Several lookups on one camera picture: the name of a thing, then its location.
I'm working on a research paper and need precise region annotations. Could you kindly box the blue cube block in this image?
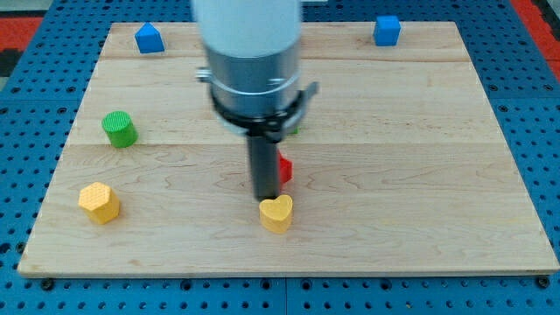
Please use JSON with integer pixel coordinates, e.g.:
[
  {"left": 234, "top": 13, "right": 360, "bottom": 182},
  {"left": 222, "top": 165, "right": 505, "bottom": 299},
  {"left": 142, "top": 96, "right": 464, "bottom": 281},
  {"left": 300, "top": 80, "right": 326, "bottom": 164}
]
[{"left": 373, "top": 15, "right": 402, "bottom": 46}]

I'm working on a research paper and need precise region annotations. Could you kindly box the yellow hexagon block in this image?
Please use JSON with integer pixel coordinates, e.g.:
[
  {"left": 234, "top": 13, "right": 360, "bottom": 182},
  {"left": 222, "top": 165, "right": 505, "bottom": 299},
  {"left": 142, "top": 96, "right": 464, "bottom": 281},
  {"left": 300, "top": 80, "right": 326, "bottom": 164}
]
[{"left": 78, "top": 182, "right": 120, "bottom": 225}]

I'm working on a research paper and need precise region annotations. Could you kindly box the green cylinder block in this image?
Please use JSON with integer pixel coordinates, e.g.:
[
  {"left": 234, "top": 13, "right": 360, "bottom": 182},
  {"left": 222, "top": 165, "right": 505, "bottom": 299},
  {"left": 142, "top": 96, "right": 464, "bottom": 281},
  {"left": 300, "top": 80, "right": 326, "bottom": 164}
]
[{"left": 101, "top": 110, "right": 138, "bottom": 148}]

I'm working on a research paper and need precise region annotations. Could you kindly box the blue pentagon block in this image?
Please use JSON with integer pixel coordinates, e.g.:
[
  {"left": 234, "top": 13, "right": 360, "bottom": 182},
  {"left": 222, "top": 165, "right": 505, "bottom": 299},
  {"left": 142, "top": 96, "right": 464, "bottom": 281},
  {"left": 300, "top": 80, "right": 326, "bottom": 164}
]
[{"left": 135, "top": 23, "right": 165, "bottom": 54}]

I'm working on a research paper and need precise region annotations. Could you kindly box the black clamp ring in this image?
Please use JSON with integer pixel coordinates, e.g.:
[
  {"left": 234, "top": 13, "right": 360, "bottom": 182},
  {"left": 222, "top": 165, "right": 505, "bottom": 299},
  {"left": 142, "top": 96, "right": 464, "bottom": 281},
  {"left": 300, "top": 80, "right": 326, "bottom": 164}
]
[{"left": 210, "top": 80, "right": 319, "bottom": 144}]

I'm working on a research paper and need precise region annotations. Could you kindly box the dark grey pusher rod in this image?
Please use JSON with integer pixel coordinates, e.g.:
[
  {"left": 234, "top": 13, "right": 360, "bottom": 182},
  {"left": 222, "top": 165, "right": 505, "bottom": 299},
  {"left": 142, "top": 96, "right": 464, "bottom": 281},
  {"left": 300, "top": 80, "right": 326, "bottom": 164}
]
[{"left": 247, "top": 136, "right": 281, "bottom": 201}]

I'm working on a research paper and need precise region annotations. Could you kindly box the light wooden board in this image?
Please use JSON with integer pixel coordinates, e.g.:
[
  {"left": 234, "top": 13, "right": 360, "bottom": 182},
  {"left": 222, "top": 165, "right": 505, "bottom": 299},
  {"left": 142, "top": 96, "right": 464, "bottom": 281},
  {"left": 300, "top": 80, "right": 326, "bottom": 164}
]
[{"left": 18, "top": 22, "right": 559, "bottom": 278}]

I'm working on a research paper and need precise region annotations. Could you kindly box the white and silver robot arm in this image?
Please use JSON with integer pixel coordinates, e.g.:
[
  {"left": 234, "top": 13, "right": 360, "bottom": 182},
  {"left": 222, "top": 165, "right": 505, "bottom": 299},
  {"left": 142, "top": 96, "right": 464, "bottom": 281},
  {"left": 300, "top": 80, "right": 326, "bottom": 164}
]
[{"left": 192, "top": 0, "right": 306, "bottom": 200}]

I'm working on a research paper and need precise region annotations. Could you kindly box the red block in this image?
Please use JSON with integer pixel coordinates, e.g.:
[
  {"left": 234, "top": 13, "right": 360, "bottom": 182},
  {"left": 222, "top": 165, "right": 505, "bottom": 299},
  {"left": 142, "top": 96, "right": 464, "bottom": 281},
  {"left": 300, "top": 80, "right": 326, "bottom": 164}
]
[{"left": 277, "top": 150, "right": 293, "bottom": 185}]

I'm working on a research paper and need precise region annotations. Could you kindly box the yellow heart block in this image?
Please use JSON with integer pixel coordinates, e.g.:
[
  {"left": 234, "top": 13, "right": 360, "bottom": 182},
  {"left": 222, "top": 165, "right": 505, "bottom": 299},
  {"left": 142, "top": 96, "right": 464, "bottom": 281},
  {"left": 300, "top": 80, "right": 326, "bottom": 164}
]
[{"left": 259, "top": 194, "right": 293, "bottom": 234}]

